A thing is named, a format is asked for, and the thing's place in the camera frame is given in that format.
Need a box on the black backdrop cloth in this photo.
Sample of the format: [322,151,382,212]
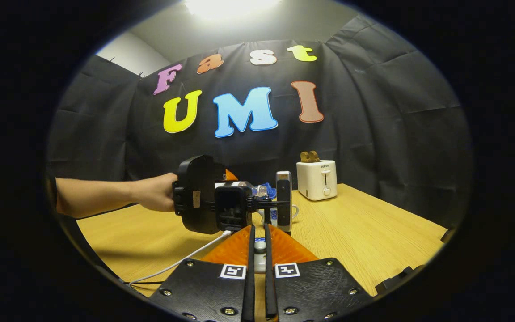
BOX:
[46,16,470,229]

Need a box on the ceiling light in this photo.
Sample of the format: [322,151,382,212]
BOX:
[182,0,283,21]

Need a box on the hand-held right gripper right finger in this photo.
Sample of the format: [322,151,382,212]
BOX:
[264,223,375,322]

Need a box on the white blue-patterned teacup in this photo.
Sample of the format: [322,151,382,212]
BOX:
[257,203,300,229]

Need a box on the white toaster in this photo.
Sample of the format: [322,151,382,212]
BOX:
[296,160,338,201]

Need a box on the white teacup lid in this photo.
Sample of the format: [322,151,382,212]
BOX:
[254,238,267,274]

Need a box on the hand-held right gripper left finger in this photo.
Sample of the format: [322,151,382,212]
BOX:
[149,225,257,322]

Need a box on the clear plastic water bottle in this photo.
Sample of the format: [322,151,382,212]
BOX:
[215,181,270,199]

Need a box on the white cable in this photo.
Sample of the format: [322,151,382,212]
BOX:
[129,230,232,287]

